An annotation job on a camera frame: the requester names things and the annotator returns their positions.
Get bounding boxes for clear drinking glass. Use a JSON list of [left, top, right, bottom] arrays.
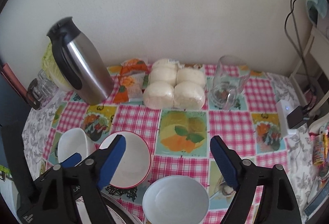
[[32, 77, 59, 107], [37, 69, 52, 83]]

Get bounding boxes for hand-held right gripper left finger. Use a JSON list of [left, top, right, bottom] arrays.
[[17, 134, 126, 224]]

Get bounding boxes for steel thermos jug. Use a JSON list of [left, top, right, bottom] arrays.
[[46, 16, 115, 106]]

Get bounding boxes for white square bowl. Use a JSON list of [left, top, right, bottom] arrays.
[[57, 128, 97, 164]]

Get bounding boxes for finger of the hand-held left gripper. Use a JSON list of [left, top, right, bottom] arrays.
[[1, 124, 36, 204], [60, 152, 83, 169]]

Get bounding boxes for grey floral tablecloth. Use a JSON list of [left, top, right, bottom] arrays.
[[22, 77, 329, 224]]

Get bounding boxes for green box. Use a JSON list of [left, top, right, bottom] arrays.
[[0, 164, 12, 181]]

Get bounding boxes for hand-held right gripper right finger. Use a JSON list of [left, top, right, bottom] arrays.
[[210, 136, 302, 224]]

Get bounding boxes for colourful candy packet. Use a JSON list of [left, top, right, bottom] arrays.
[[310, 128, 329, 166]]

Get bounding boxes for clear glass mug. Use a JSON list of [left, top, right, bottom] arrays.
[[208, 55, 251, 111]]

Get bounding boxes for dark blue panel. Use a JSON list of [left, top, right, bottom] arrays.
[[0, 67, 29, 127]]

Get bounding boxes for white plastic chair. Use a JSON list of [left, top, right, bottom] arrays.
[[307, 113, 329, 135]]

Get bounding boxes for napa cabbage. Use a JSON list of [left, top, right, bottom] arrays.
[[42, 43, 74, 92]]

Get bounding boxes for pink board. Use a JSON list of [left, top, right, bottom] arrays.
[[0, 63, 23, 92]]

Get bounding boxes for white round bowl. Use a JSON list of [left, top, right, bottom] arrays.
[[142, 176, 210, 224]]

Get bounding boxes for packaged white steamed buns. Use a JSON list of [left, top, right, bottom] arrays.
[[142, 58, 207, 110]]

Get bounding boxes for black charger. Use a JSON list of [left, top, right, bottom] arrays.
[[286, 106, 310, 129]]

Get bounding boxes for orange snack packet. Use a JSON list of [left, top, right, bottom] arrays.
[[114, 74, 145, 104], [121, 59, 149, 77]]

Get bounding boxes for white power strip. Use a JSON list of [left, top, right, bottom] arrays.
[[276, 101, 297, 138]]

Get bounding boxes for cream wooden chair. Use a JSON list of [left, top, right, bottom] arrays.
[[288, 25, 329, 122]]

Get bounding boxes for black cable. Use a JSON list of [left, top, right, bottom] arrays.
[[290, 0, 317, 109], [284, 0, 316, 109]]

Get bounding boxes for strawberry print bowl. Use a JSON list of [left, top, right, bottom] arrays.
[[99, 131, 152, 188]]

